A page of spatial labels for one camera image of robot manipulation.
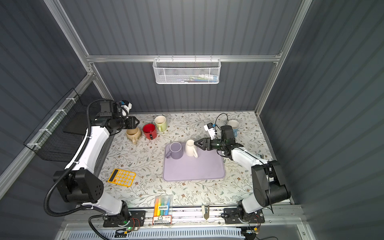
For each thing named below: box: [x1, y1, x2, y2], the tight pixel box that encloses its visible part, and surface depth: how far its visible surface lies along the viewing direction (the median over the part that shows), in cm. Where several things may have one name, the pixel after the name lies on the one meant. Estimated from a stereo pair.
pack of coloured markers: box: [152, 194, 173, 226], surface depth 77 cm
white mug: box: [185, 139, 198, 158], surface depth 93 cm
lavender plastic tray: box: [163, 143, 226, 181], surface depth 94 cm
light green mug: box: [154, 115, 167, 133], surface depth 104 cm
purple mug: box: [165, 141, 184, 160], surface depth 93 cm
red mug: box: [142, 123, 158, 140], surface depth 104 cm
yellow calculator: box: [108, 168, 136, 187], surface depth 88 cm
